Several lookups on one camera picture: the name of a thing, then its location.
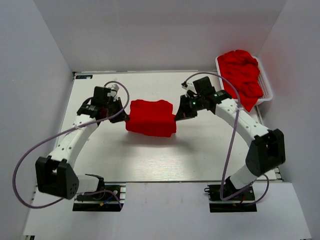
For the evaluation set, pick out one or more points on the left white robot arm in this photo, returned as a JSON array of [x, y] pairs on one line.
[[55, 173]]

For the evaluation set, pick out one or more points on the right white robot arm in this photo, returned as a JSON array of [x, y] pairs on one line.
[[266, 147]]

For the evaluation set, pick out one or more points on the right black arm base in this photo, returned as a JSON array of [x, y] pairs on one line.
[[241, 203]]

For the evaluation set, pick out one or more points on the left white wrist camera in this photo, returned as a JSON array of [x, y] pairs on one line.
[[113, 93]]

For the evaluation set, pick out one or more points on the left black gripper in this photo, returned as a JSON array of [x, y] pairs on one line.
[[115, 108]]

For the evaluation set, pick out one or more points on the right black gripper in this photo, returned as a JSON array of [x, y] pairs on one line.
[[186, 108]]

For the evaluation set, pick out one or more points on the blue label sticker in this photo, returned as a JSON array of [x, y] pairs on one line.
[[83, 77]]

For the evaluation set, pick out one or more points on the red t shirt pile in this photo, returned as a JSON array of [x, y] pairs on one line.
[[241, 70]]

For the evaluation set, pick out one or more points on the white plastic basket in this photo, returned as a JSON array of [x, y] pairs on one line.
[[262, 81]]

